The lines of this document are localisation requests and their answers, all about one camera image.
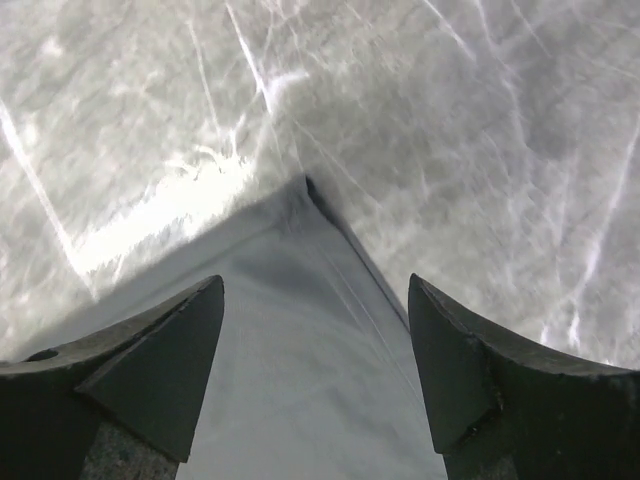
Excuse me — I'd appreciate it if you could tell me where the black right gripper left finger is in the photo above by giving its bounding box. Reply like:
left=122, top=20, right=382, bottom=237
left=1, top=276, right=224, bottom=479

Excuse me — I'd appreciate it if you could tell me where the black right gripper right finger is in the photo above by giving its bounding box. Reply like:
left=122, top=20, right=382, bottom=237
left=408, top=276, right=639, bottom=479

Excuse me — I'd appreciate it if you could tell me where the dark grey t-shirt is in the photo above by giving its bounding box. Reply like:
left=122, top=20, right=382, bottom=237
left=79, top=172, right=447, bottom=480

